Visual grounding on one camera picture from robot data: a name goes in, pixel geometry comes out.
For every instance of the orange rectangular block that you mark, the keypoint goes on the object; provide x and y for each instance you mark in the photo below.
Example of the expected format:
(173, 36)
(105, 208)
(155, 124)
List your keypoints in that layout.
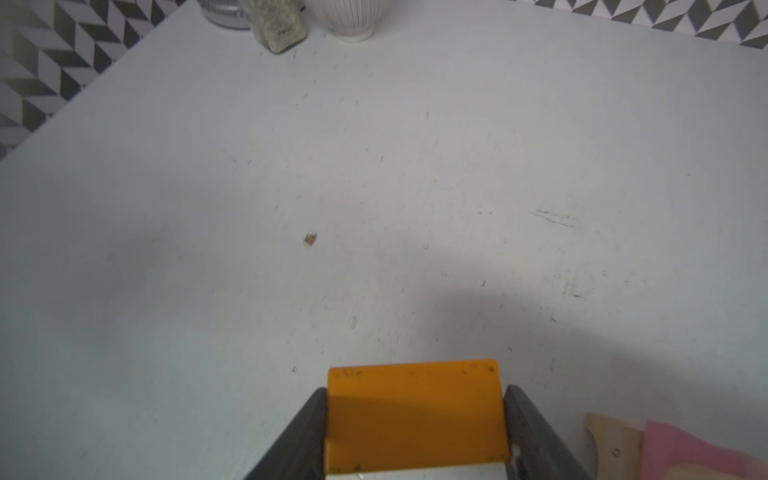
(414, 416)

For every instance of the small striped bowl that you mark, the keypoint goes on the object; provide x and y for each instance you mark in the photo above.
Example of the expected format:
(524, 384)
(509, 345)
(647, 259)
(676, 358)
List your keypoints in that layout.
(352, 21)

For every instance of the natural wood arch block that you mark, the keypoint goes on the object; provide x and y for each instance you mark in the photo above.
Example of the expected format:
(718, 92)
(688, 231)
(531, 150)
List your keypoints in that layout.
(618, 447)

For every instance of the glass spice jar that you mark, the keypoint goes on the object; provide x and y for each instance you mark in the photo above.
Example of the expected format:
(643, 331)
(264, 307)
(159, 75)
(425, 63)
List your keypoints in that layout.
(276, 24)

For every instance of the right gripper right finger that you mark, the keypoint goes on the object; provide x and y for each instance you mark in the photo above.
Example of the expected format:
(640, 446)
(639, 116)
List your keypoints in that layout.
(536, 450)

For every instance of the natural wood cylinder block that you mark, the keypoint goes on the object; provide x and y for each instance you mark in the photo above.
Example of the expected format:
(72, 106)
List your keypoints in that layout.
(696, 472)

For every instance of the chrome glass holder stand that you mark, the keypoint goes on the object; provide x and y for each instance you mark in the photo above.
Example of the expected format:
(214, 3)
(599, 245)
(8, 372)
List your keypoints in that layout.
(225, 13)

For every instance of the pink rectangular block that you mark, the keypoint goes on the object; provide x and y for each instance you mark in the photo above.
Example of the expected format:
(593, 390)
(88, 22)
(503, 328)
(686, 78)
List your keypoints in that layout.
(665, 446)

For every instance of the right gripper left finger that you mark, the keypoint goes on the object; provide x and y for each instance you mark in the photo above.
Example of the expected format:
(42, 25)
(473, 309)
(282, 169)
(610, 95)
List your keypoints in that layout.
(298, 453)

